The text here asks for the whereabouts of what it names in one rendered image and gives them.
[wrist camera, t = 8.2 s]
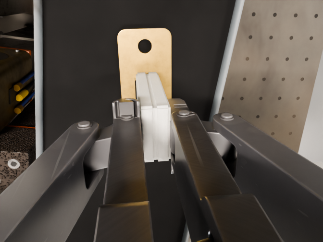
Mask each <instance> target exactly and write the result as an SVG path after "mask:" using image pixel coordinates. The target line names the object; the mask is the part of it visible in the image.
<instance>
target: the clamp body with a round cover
mask: <svg viewBox="0 0 323 242"><path fill-rule="evenodd" d="M0 37H1V38H0V131H1V130H2V129H3V128H4V127H5V126H6V125H7V124H8V123H9V122H10V121H11V120H12V119H13V118H14V117H15V116H16V115H17V114H19V113H21V112H22V111H23V109H24V106H25V105H26V104H27V103H28V102H31V101H32V96H33V95H34V94H35V90H34V91H32V90H33V89H34V88H35V62H34V26H33V25H28V24H25V25H24V27H23V28H21V29H18V30H14V31H11V32H8V33H4V34H1V36H0Z"/></svg>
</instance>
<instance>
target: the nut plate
mask: <svg viewBox="0 0 323 242"><path fill-rule="evenodd" d="M143 39H147V40H149V41H150V42H151V45H152V46H151V50H150V51H149V52H147V53H143V52H141V51H140V50H139V49H138V43H139V42H140V41H141V40H143ZM117 40H118V54H119V67H120V81H121V94H122V98H135V99H137V85H136V74H137V73H143V72H145V74H148V73H149V72H156V73H158V75H159V78H160V81H161V84H162V86H163V89H164V91H165V94H166V97H167V99H170V98H172V37H171V33H170V31H169V30H167V29H166V28H137V29H123V30H121V31H120V32H119V33H118V36H117Z"/></svg>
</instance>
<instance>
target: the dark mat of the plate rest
mask: <svg viewBox="0 0 323 242"><path fill-rule="evenodd" d="M235 2H236V0H43V136H44V151H45V150H46V149H47V148H48V147H50V146H51V145H52V144H53V143H54V142H55V141H56V140H57V139H58V138H59V137H60V136H61V135H62V134H63V133H64V132H65V131H66V130H67V129H68V128H69V127H70V126H71V125H73V124H74V123H77V122H79V121H95V122H97V123H98V124H99V128H104V127H107V126H110V125H112V124H113V110H112V102H113V101H115V100H117V99H121V98H122V94H121V81H120V67H119V54H118V40H117V36H118V33H119V32H120V31H121V30H123V29H137V28H166V29H167V30H169V31H170V33H171V37H172V98H180V99H182V100H184V101H185V103H186V105H187V107H188V109H189V110H190V111H193V112H195V113H196V114H197V115H198V117H199V119H200V120H201V121H209V117H210V113H211V108H212V103H213V99H214V94H215V90H216V86H217V81H218V77H219V73H220V68H221V64H222V60H223V55H224V50H225V45H226V41H227V37H228V32H229V28H230V23H231V19H232V15H233V11H234V6H235ZM145 170H146V180H147V190H148V199H149V203H150V212H151V221H152V230H153V240H154V242H181V241H182V237H183V233H184V228H185V224H186V218H185V214H184V210H183V206H182V202H181V198H180V194H179V190H178V187H177V183H176V179H175V175H174V173H173V174H171V159H169V160H168V161H158V159H157V160H154V162H145ZM106 175H107V168H104V174H103V176H102V178H101V180H100V181H99V183H98V185H97V187H96V189H95V191H94V192H93V194H92V196H91V198H90V199H89V201H88V203H87V205H86V206H85V208H84V210H83V212H82V213H81V215H80V217H79V219H78V220H77V222H76V224H75V226H74V227H73V229H72V231H71V233H70V234H69V236H68V238H67V240H66V241H65V242H94V235H95V228H96V222H97V214H98V208H99V205H102V204H103V199H104V191H105V183H106Z"/></svg>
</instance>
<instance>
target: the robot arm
mask: <svg viewBox="0 0 323 242"><path fill-rule="evenodd" d="M136 85H137V99H135V98H121V99H117V100H115V101H113V102H112V110H113V124H112V125H110V126H107V127H104V128H99V124H98V123H97V122H95V121H79V122H77V123H74V124H73V125H71V126H70V127H69V128H68V129H67V130H66V131H65V132H64V133H63V134H62V135H61V136H60V137H59V138H58V139H57V140H56V141H55V142H54V143H53V144H52V145H51V146H50V147H48V148H47V149H46V150H45V151H44V152H43V153H42V154H41V155H40V156H39V157H38V158H37V159H36V160H35V161H34V162H33V163H32V164H31V165H30V166H29V167H28V168H27V169H26V170H25V171H24V172H23V173H22V174H21V175H20V176H18V177H17V178H16V179H15V180H14V181H13V182H12V183H11V184H10V185H9V186H8V187H7V188H6V189H5V190H4V191H3V192H2V193H1V194H0V242H65V241H66V240H67V238H68V236H69V234H70V233H71V231H72V229H73V227H74V226H75V224H76V222H77V220H78V219H79V217H80V215H81V213H82V212H83V210H84V208H85V206H86V205H87V203H88V201H89V199H90V198H91V196H92V194H93V192H94V191H95V189H96V187H97V185H98V183H99V181H100V180H101V178H102V176H103V174H104V168H107V175H106V183H105V191H104V199H103V204H102V205H99V208H98V214H97V222H96V228H95V235H94V242H154V240H153V230H152V221H151V212H150V203H149V199H148V190H147V180H146V170H145V162H154V160H157V159H158V161H168V160H169V159H171V174H173V173H174V175H175V179H176V183H177V187H178V190H179V194H180V198H181V202H182V206H183V210H184V214H185V218H186V223H187V227H188V231H189V235H190V239H191V242H323V169H322V168H321V167H319V166H317V165H316V164H314V163H313V162H311V161H309V160H308V159H306V158H305V157H303V156H302V155H300V154H298V153H297V152H295V151H294V150H292V149H290V148H289V147H287V146H286V145H284V144H282V143H280V142H279V141H277V140H276V139H274V138H272V137H271V136H269V135H268V134H266V133H265V132H263V131H261V130H260V129H258V128H257V127H255V126H253V125H252V124H250V123H249V122H247V121H246V120H244V119H242V118H241V117H239V116H237V115H235V114H231V113H226V112H223V113H218V114H215V115H214V116H213V121H201V120H200V119H199V117H198V115H197V114H196V113H195V112H193V111H190V110H189V109H188V107H187V105H186V103H185V101H184V100H182V99H180V98H170V99H167V97H166V94H165V91H164V89H163V86H162V83H161V81H160V78H159V75H158V73H156V72H149V73H148V74H145V72H143V73H137V74H136Z"/></svg>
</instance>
